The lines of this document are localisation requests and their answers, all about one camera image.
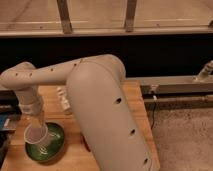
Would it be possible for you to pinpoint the translucent white ceramic cup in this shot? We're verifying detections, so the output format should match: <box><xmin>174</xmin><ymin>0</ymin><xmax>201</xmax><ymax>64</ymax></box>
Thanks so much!
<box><xmin>24</xmin><ymin>124</ymin><xmax>48</xmax><ymax>145</ymax></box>

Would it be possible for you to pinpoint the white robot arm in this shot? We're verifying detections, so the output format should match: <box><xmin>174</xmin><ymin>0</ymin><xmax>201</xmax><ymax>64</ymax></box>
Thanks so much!
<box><xmin>0</xmin><ymin>54</ymin><xmax>158</xmax><ymax>171</ymax></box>

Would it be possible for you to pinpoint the green ceramic bowl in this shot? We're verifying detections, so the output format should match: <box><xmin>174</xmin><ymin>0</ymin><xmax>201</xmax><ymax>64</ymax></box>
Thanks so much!
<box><xmin>24</xmin><ymin>122</ymin><xmax>65</xmax><ymax>163</ymax></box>

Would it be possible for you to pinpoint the white squeeze bottle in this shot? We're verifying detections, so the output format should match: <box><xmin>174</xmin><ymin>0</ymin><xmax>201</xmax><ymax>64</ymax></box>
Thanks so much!
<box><xmin>57</xmin><ymin>87</ymin><xmax>71</xmax><ymax>112</ymax></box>

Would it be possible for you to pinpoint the wooden table block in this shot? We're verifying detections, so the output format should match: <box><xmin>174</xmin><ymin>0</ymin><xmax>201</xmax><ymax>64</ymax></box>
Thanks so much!
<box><xmin>1</xmin><ymin>82</ymin><xmax>160</xmax><ymax>171</ymax></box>

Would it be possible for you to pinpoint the red chili pepper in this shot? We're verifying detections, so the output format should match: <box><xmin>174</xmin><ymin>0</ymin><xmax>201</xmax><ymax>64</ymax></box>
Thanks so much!
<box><xmin>82</xmin><ymin>134</ymin><xmax>91</xmax><ymax>152</ymax></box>

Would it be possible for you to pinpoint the black cable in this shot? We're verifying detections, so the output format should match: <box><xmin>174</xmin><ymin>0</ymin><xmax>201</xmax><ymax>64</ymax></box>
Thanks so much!
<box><xmin>147</xmin><ymin>95</ymin><xmax>160</xmax><ymax>131</ymax></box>

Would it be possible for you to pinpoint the grey metal rail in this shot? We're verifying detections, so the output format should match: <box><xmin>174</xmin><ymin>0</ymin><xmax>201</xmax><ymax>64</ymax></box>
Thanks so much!
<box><xmin>0</xmin><ymin>75</ymin><xmax>213</xmax><ymax>94</ymax></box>

